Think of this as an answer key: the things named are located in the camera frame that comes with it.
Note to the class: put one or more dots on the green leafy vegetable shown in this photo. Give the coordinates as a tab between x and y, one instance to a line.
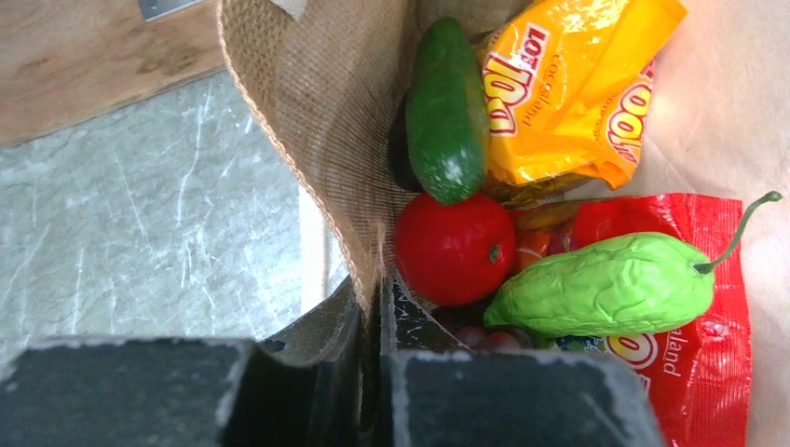
637	283

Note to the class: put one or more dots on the metal switch stand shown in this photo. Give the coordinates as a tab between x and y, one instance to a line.
156	9

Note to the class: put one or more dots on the purple eggplant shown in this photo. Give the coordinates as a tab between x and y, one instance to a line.
399	164

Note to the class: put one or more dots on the red apple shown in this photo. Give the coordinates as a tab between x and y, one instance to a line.
454	255

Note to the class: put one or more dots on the green cucumber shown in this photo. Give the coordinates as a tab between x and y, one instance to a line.
446	117

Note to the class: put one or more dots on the red snack bag shelf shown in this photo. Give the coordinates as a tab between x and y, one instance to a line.
698	378

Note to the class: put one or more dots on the wooden base board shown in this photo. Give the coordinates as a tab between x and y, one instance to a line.
63	62

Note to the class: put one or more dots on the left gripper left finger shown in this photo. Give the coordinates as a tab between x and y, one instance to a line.
298	387

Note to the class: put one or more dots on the brown burlap grocery bag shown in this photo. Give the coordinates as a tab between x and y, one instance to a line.
322	79

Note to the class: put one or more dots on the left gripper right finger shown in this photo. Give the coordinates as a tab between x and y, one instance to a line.
437	392

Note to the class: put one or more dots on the orange snack bag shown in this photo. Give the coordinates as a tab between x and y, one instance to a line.
568	86

